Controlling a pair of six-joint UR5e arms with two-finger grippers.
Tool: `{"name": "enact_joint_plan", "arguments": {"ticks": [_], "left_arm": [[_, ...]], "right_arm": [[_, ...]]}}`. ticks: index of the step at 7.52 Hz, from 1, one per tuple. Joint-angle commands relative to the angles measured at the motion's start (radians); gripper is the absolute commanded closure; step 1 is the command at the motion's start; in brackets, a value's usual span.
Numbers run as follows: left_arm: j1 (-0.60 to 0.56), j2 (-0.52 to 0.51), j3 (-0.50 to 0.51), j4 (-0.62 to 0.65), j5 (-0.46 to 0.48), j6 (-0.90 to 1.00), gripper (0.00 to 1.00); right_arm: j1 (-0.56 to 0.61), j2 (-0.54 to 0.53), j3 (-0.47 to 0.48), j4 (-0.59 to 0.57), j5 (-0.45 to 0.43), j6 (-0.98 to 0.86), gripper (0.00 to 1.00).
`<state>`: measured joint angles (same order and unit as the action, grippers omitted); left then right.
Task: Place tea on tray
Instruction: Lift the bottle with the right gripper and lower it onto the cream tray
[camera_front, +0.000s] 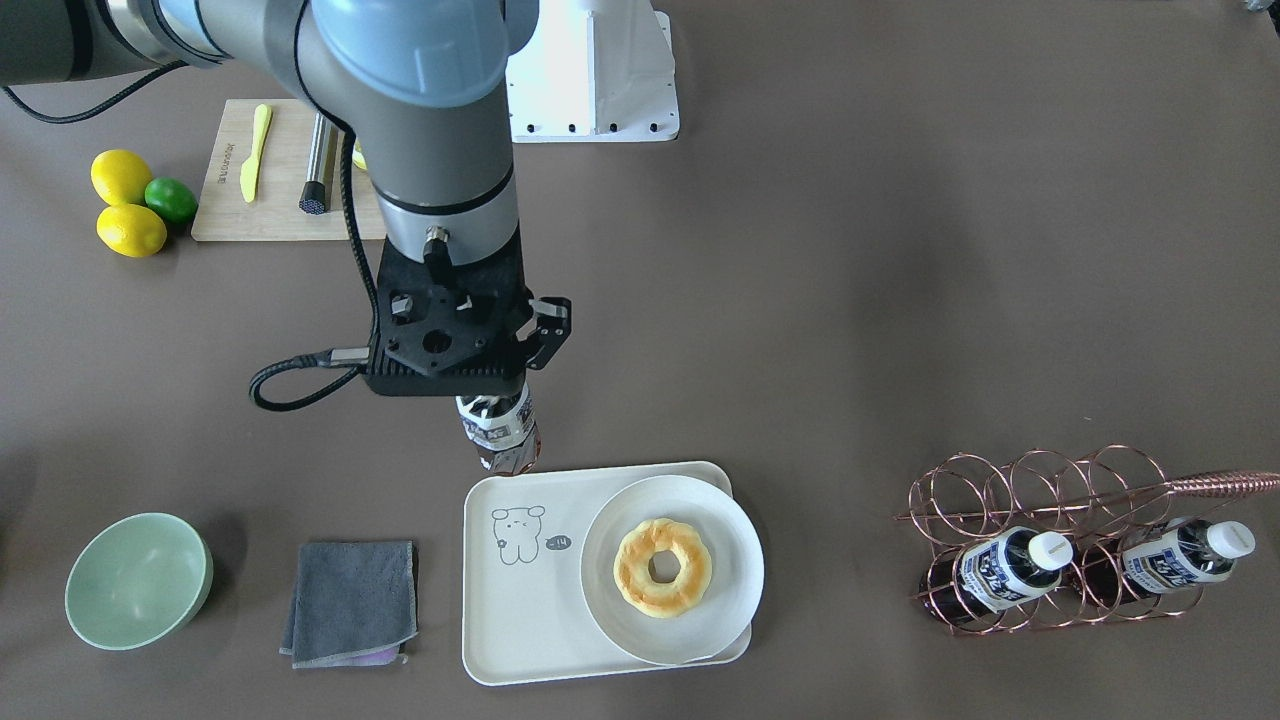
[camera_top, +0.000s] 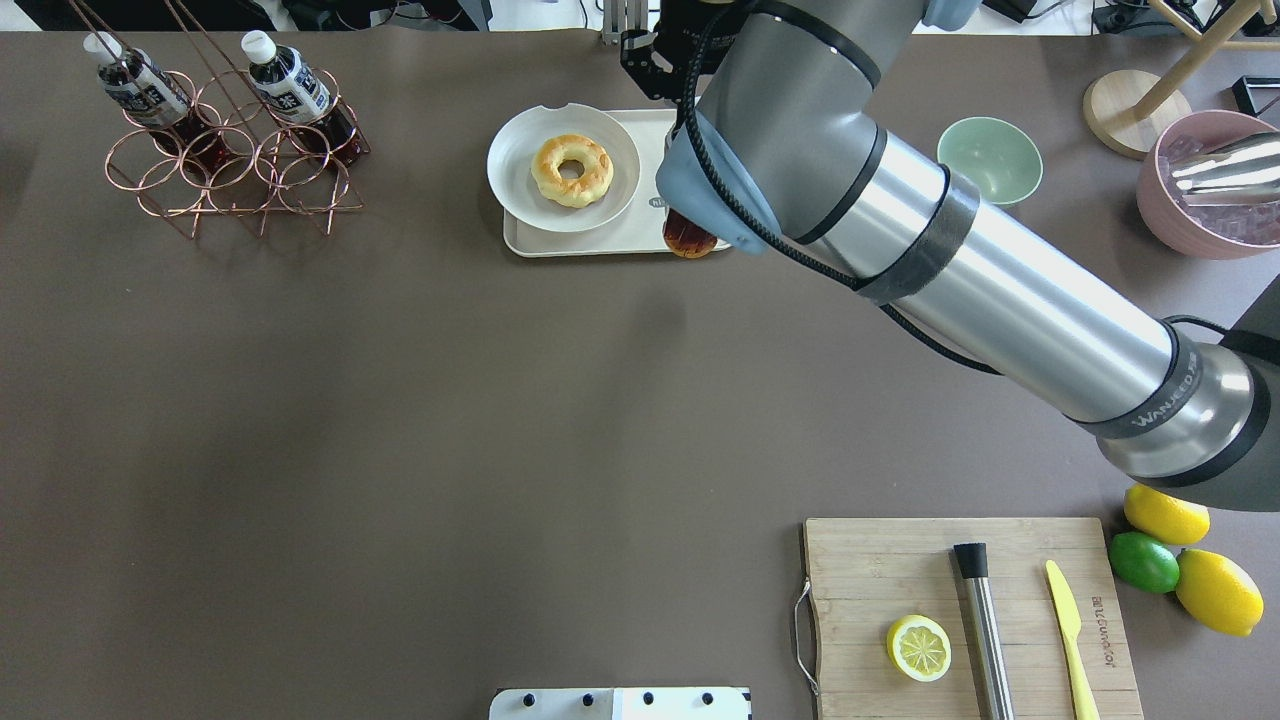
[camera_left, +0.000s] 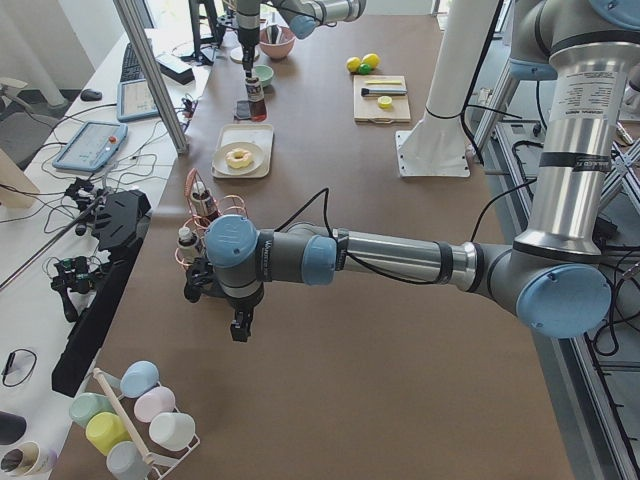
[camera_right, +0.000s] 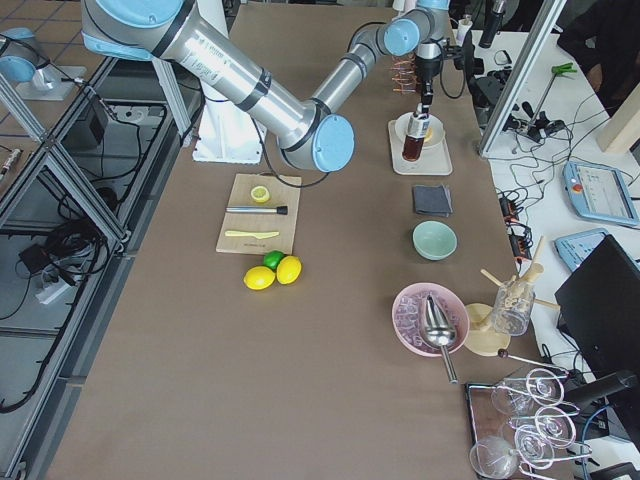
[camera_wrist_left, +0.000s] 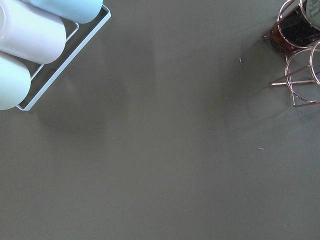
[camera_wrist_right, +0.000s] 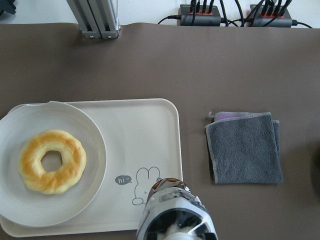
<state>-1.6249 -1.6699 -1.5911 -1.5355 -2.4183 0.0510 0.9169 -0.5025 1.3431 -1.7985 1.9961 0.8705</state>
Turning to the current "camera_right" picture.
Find grey folded cloth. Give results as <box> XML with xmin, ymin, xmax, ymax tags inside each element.
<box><xmin>412</xmin><ymin>185</ymin><xmax>453</xmax><ymax>217</ymax></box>

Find clear ice cubes pile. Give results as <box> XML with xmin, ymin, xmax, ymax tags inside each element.
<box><xmin>395</xmin><ymin>288</ymin><xmax>461</xmax><ymax>350</ymax></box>

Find pink bowl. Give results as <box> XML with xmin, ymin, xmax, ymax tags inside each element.
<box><xmin>391</xmin><ymin>282</ymin><xmax>471</xmax><ymax>358</ymax></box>

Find green bowl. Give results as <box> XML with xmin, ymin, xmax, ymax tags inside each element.
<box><xmin>412</xmin><ymin>221</ymin><xmax>458</xmax><ymax>261</ymax></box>

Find steel ice scoop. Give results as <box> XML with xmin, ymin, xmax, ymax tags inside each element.
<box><xmin>423</xmin><ymin>294</ymin><xmax>458</xmax><ymax>384</ymax></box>

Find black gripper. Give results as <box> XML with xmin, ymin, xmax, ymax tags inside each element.
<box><xmin>415</xmin><ymin>55</ymin><xmax>441</xmax><ymax>116</ymax></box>

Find copper wire bottle rack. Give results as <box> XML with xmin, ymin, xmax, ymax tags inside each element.
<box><xmin>390</xmin><ymin>52</ymin><xmax>418</xmax><ymax>95</ymax></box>

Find steel muddler black tip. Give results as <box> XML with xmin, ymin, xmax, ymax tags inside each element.
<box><xmin>225</xmin><ymin>205</ymin><xmax>289</xmax><ymax>215</ymax></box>

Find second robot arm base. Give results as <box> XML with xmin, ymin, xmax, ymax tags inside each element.
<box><xmin>1</xmin><ymin>27</ymin><xmax>86</xmax><ymax>101</ymax></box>

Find half lemon slice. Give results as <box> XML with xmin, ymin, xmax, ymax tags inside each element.
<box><xmin>250</xmin><ymin>185</ymin><xmax>271</xmax><ymax>204</ymax></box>

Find white round plate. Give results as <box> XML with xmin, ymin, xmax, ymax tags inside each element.
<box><xmin>392</xmin><ymin>112</ymin><xmax>445</xmax><ymax>150</ymax></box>

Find wine glass middle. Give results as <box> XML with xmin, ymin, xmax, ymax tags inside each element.
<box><xmin>507</xmin><ymin>406</ymin><xmax>577</xmax><ymax>448</ymax></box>

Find clear glass jar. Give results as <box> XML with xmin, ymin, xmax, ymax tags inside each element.
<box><xmin>490</xmin><ymin>279</ymin><xmax>535</xmax><ymax>336</ymax></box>

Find wine glass bottom left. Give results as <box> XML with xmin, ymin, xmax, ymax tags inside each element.
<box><xmin>469</xmin><ymin>435</ymin><xmax>519</xmax><ymax>479</ymax></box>

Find black laptop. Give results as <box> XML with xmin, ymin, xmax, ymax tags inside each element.
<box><xmin>555</xmin><ymin>235</ymin><xmax>639</xmax><ymax>376</ymax></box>

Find glass rack tray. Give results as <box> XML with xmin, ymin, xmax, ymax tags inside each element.
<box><xmin>466</xmin><ymin>384</ymin><xmax>591</xmax><ymax>479</ymax></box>

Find cream serving tray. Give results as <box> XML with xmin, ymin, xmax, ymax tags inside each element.
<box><xmin>388</xmin><ymin>119</ymin><xmax>453</xmax><ymax>176</ymax></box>

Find yellow lemon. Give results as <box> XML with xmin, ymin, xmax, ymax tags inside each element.
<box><xmin>276</xmin><ymin>255</ymin><xmax>302</xmax><ymax>285</ymax></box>
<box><xmin>243</xmin><ymin>265</ymin><xmax>276</xmax><ymax>291</ymax></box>

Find yellow lemon upper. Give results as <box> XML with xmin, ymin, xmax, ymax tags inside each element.
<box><xmin>276</xmin><ymin>255</ymin><xmax>302</xmax><ymax>285</ymax></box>

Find glazed donut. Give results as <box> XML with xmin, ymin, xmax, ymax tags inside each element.
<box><xmin>423</xmin><ymin>126</ymin><xmax>433</xmax><ymax>145</ymax></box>

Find tea bottle white cap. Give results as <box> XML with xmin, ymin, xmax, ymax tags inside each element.
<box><xmin>402</xmin><ymin>113</ymin><xmax>430</xmax><ymax>162</ymax></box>

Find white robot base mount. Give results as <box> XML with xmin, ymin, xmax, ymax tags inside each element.
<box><xmin>193</xmin><ymin>94</ymin><xmax>264</xmax><ymax>165</ymax></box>

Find white power strip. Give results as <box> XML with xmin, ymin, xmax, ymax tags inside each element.
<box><xmin>35</xmin><ymin>281</ymin><xmax>71</xmax><ymax>305</ymax></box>

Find yellow plastic knife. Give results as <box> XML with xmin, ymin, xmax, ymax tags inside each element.
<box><xmin>224</xmin><ymin>230</ymin><xmax>280</xmax><ymax>240</ymax></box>

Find wine glass lower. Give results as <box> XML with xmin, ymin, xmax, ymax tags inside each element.
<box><xmin>514</xmin><ymin>425</ymin><xmax>592</xmax><ymax>470</ymax></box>

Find wine glass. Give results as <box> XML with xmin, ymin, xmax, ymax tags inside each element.
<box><xmin>469</xmin><ymin>435</ymin><xmax>519</xmax><ymax>479</ymax></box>
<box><xmin>514</xmin><ymin>425</ymin><xmax>592</xmax><ymax>470</ymax></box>
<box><xmin>507</xmin><ymin>406</ymin><xmax>577</xmax><ymax>448</ymax></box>
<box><xmin>491</xmin><ymin>367</ymin><xmax>566</xmax><ymax>415</ymax></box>

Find green lime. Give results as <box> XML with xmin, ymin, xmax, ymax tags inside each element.
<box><xmin>262</xmin><ymin>250</ymin><xmax>286</xmax><ymax>271</ymax></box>

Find wooden cup stand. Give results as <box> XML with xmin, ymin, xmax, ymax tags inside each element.
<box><xmin>464</xmin><ymin>236</ymin><xmax>560</xmax><ymax>356</ymax></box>

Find blue teach pendant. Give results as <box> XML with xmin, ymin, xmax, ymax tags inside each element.
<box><xmin>563</xmin><ymin>161</ymin><xmax>639</xmax><ymax>227</ymax></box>

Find wine glass top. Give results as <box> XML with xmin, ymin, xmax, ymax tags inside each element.
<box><xmin>491</xmin><ymin>367</ymin><xmax>566</xmax><ymax>415</ymax></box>

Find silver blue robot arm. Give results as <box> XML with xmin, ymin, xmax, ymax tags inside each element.
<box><xmin>81</xmin><ymin>1</ymin><xmax>449</xmax><ymax>173</ymax></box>

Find yellow lemon lower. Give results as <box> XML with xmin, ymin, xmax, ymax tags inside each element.
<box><xmin>243</xmin><ymin>265</ymin><xmax>276</xmax><ymax>291</ymax></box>

